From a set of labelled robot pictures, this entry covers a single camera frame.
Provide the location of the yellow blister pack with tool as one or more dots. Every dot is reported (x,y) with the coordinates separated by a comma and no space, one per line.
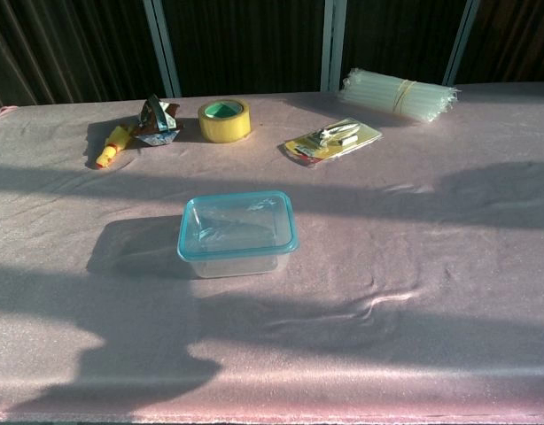
(329,139)

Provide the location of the yellow packing tape roll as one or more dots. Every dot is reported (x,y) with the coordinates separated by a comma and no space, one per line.
(223,126)

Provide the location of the pink foam table cover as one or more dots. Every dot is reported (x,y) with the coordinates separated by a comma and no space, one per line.
(387,265)

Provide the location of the crumpled brown snack wrapper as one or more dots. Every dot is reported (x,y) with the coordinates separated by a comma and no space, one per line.
(159,128)

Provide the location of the bundle of clear plastic sticks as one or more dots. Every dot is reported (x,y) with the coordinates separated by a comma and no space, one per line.
(378,95)

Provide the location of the yellow rubber chicken toy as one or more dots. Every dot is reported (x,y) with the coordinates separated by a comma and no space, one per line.
(110,148)

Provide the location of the yellow rubber band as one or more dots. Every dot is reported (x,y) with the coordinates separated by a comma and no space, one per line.
(403,97)

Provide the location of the grey metal frame post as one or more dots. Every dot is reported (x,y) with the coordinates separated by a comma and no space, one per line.
(333,44)
(165,48)
(460,44)

